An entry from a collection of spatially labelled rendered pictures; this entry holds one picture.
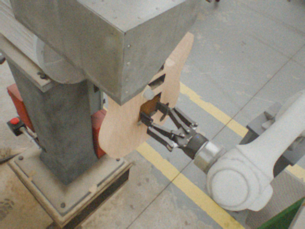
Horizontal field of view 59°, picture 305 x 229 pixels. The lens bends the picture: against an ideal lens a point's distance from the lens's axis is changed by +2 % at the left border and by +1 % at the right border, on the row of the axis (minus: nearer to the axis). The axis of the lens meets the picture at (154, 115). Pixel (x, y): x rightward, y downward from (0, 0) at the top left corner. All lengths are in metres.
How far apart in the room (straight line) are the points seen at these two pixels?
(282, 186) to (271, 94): 0.94
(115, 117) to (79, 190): 0.88
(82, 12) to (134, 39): 0.08
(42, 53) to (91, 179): 1.00
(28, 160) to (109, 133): 0.98
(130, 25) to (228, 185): 0.35
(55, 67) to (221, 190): 0.49
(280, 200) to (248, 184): 1.61
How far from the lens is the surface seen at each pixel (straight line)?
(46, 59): 0.72
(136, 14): 0.38
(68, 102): 1.11
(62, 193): 1.56
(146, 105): 0.83
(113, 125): 0.75
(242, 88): 2.68
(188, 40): 0.83
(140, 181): 1.89
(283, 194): 2.19
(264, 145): 0.61
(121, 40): 0.35
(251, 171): 0.57
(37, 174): 1.64
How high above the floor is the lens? 1.73
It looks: 52 degrees down
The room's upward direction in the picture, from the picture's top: 12 degrees clockwise
